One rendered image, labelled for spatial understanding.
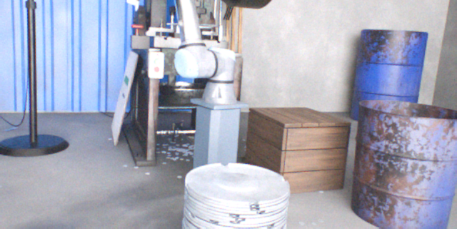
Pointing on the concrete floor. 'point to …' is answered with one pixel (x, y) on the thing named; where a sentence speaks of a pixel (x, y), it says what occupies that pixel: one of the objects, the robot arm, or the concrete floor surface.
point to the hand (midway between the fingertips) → (137, 8)
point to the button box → (153, 71)
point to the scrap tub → (404, 165)
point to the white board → (124, 94)
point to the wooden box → (299, 146)
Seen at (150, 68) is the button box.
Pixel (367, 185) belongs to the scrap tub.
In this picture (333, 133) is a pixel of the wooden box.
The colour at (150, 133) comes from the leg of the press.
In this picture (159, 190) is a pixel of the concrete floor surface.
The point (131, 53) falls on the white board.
